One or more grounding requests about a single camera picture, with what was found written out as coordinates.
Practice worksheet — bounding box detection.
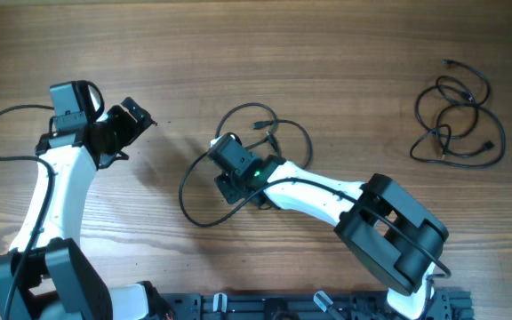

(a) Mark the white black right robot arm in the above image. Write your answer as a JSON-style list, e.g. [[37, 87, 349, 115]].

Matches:
[[208, 132, 449, 319]]

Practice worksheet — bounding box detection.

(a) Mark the thin black micro USB cable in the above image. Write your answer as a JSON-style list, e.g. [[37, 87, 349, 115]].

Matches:
[[409, 100, 507, 170]]

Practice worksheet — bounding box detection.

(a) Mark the black HDMI cable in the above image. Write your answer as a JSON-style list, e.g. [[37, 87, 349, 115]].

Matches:
[[214, 101, 314, 170]]

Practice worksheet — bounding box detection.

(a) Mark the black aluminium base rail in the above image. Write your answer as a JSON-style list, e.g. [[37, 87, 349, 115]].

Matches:
[[162, 290, 475, 320]]

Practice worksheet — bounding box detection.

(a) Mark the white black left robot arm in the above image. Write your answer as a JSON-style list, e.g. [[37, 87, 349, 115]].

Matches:
[[0, 80, 159, 319]]

